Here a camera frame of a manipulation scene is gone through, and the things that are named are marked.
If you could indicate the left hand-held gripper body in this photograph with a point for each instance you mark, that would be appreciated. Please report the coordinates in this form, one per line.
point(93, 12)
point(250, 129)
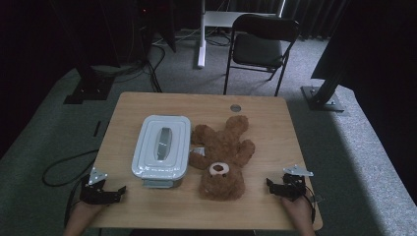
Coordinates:
point(93, 193)

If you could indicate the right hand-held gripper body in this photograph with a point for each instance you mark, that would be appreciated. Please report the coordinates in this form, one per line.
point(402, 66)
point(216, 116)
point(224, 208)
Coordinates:
point(295, 188)

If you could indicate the brown transparent storage box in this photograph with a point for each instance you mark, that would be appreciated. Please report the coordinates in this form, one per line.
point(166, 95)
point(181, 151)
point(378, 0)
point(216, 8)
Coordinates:
point(157, 183)

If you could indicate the brown teddy bear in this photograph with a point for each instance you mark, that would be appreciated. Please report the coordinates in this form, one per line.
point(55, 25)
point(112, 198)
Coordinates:
point(223, 147)

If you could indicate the person's left hand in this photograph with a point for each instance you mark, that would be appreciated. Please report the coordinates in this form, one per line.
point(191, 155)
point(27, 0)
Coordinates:
point(87, 211)

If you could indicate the person's right hand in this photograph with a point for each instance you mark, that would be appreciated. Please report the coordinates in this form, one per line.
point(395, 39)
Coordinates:
point(300, 211)

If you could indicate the small black strip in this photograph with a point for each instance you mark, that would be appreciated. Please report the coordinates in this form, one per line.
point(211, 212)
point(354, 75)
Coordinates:
point(97, 128)

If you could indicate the grey round table grommet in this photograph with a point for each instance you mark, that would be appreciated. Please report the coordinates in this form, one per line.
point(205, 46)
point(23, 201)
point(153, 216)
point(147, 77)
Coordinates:
point(235, 107)

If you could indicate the black metal stand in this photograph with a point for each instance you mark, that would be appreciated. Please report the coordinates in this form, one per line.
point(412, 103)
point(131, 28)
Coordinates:
point(323, 101)
point(90, 88)

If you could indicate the black folding chair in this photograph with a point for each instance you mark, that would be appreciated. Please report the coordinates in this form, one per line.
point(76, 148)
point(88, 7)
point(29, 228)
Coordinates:
point(257, 49)

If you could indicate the black computer tower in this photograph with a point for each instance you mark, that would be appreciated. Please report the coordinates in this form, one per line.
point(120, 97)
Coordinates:
point(142, 29)

